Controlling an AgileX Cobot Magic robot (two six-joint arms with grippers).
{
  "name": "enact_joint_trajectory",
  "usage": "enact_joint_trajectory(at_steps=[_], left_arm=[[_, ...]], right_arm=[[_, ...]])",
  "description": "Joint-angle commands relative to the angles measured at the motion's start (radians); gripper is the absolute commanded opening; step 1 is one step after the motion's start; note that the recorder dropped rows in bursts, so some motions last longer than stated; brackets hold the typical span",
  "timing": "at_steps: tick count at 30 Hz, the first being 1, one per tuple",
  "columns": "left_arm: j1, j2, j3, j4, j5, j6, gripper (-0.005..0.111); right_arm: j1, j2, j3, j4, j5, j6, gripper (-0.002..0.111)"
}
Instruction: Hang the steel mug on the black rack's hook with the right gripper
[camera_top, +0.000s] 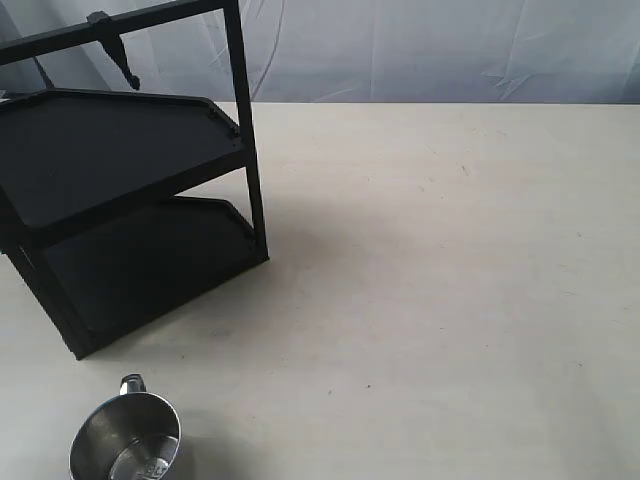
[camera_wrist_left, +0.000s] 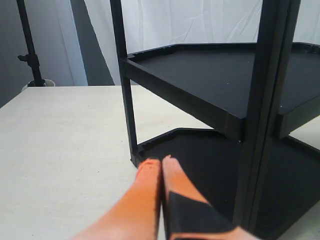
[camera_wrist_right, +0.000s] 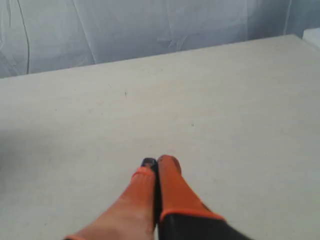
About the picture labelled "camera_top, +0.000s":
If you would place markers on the stainless steel mug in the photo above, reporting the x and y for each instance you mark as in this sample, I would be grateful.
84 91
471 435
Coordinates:
133 435

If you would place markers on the black two-tier metal rack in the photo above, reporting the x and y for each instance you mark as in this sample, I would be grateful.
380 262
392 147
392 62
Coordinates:
118 207

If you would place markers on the black plastic hook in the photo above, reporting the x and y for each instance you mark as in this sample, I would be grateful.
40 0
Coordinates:
112 44

